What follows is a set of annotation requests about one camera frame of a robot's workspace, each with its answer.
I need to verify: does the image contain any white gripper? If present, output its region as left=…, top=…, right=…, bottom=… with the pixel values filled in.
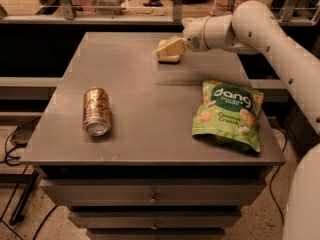
left=156, top=17, right=209, bottom=57

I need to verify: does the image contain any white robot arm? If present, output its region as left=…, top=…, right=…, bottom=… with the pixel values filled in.
left=156, top=0, right=320, bottom=240

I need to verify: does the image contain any top drawer metal knob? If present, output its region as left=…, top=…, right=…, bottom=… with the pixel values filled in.
left=149, top=193, right=159, bottom=204

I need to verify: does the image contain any orange soda can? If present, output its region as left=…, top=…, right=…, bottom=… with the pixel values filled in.
left=83, top=87, right=111, bottom=136

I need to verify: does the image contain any green and yellow sponge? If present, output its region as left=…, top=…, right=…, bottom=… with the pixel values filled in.
left=158, top=55, right=180, bottom=63

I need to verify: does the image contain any grey drawer cabinet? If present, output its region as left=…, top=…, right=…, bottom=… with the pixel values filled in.
left=22, top=32, right=285, bottom=240

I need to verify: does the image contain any drawer metal knob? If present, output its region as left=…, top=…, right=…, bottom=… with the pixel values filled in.
left=149, top=193, right=159, bottom=204
left=150, top=220, right=160, bottom=230

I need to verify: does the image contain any black cable right floor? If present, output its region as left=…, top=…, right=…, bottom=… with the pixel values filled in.
left=268, top=127, right=289, bottom=225

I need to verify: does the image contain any green Dang chips bag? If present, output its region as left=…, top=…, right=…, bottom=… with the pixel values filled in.
left=192, top=80, right=264, bottom=153

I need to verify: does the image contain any black cables left floor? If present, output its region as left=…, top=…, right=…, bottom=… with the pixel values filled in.
left=0, top=117, right=58, bottom=240

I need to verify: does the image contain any metal shelf rail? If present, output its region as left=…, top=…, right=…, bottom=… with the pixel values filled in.
left=0, top=0, right=320, bottom=26

